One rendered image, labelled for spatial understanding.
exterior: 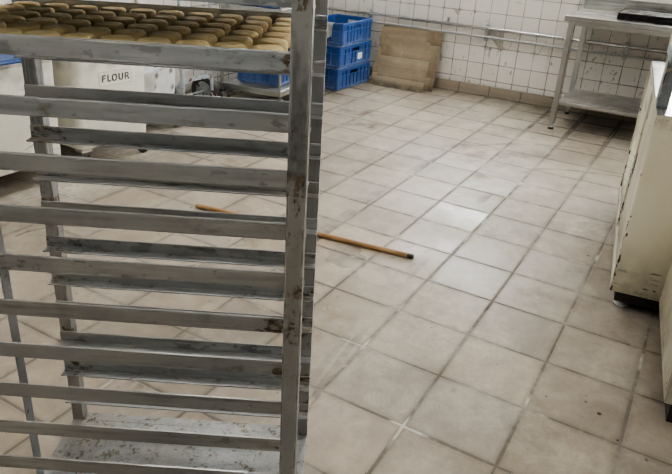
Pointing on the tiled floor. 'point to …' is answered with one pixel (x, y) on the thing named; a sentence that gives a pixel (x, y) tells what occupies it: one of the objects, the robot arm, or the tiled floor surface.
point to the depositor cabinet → (645, 206)
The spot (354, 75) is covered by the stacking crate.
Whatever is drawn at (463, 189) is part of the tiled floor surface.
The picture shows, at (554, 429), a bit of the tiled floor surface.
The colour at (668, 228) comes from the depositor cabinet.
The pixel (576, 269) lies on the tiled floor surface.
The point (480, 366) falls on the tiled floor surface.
